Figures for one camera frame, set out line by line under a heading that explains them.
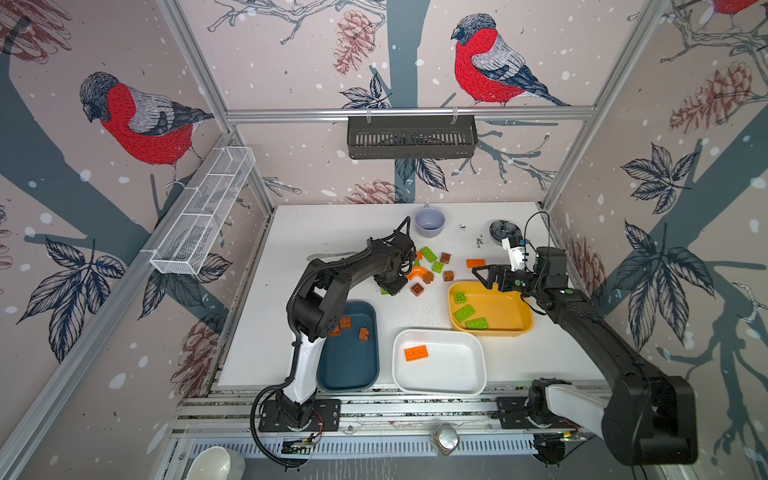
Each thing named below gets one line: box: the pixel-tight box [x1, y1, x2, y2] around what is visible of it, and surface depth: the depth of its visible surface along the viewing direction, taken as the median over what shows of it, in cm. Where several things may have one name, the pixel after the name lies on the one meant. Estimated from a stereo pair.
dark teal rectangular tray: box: [316, 300, 379, 393], surface depth 87 cm
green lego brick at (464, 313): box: [453, 304, 476, 323], surface depth 92 cm
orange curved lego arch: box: [406, 266, 429, 281], surface depth 102 cm
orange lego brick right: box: [466, 259, 486, 269], surface depth 105 cm
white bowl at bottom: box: [189, 446, 231, 480], surface depth 61 cm
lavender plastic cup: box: [415, 203, 446, 238], surface depth 113 cm
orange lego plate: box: [404, 345, 429, 362], surface depth 85 cm
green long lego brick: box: [465, 317, 489, 330], surface depth 90 cm
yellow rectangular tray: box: [448, 281, 534, 337], surface depth 92 cm
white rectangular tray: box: [392, 328, 487, 396], surface depth 84 cm
